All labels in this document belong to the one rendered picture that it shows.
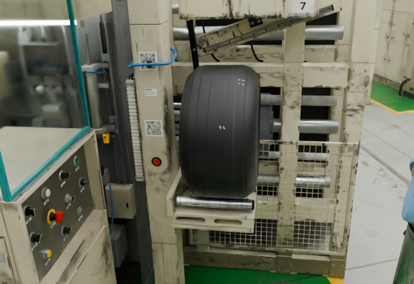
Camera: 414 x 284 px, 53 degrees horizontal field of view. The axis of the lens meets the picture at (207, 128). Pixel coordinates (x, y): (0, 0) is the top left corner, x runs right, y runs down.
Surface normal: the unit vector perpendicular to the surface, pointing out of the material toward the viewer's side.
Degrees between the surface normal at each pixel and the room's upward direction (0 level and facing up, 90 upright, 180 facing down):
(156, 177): 90
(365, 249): 0
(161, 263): 90
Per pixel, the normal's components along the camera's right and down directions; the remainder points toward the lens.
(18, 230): -0.15, 0.37
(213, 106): -0.13, -0.32
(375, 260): -0.03, -0.93
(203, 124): -0.15, -0.09
